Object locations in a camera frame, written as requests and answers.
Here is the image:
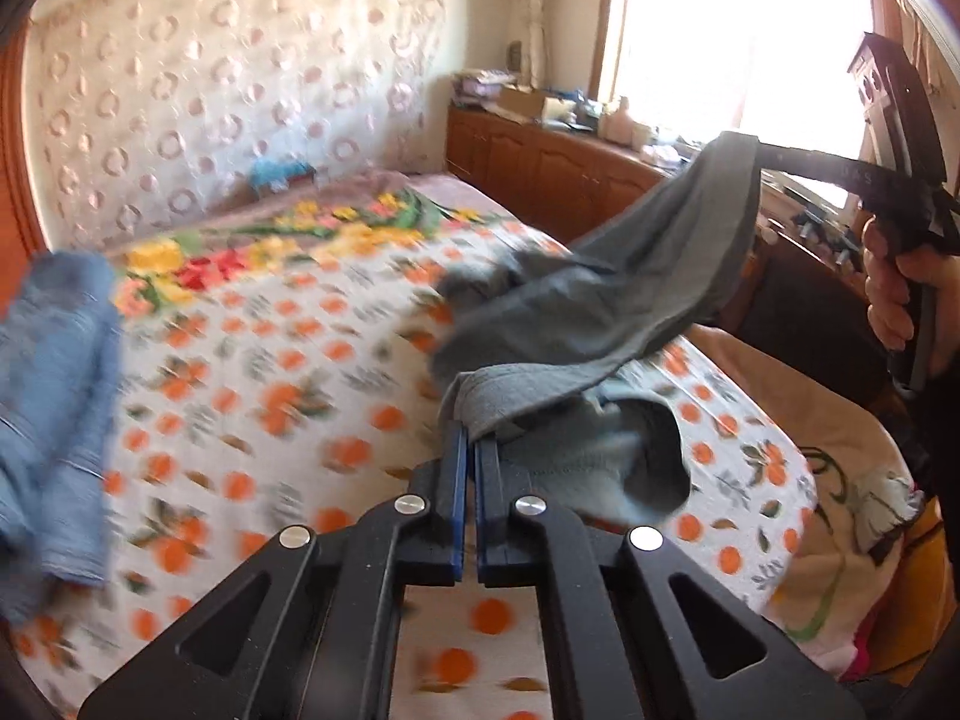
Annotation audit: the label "cream window curtain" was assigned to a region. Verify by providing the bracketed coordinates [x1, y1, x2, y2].
[516, 0, 557, 87]

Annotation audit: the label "cream leaf print blanket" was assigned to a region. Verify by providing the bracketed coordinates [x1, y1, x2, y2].
[686, 322, 927, 650]

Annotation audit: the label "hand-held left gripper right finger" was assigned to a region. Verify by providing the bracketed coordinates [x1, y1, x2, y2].
[474, 436, 867, 720]

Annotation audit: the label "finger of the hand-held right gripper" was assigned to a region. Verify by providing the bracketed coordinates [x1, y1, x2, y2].
[720, 131, 882, 192]

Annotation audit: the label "blue denim jeans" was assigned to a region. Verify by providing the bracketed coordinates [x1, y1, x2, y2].
[0, 251, 125, 623]

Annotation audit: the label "long wooden cabinet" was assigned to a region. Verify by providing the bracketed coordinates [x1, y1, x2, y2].
[446, 105, 863, 271]

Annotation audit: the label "person's right hand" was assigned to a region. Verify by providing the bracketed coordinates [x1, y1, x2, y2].
[862, 217, 960, 377]

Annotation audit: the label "orange fruit print bed sheet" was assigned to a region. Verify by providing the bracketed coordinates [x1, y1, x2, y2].
[15, 221, 818, 720]

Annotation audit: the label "small blue cloth item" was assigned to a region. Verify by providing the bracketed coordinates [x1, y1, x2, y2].
[250, 156, 314, 194]

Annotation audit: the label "cardboard box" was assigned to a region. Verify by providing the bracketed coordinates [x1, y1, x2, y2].
[497, 85, 550, 122]

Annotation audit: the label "pink floral blanket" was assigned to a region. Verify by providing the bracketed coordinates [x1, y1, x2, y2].
[105, 169, 526, 316]

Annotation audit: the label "grey pants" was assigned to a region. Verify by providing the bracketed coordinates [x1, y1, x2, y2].
[433, 131, 762, 522]

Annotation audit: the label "wooden slatted headboard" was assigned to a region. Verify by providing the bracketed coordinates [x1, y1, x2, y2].
[0, 22, 46, 316]

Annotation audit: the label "stack of papers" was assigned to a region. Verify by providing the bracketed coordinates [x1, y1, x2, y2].
[453, 67, 520, 103]

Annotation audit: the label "window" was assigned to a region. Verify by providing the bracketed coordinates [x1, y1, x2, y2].
[592, 0, 882, 192]

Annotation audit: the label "lace circle pattern curtain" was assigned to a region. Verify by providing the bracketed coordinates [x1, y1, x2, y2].
[30, 0, 451, 252]

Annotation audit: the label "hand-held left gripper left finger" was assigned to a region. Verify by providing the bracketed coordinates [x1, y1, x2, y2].
[75, 426, 473, 720]

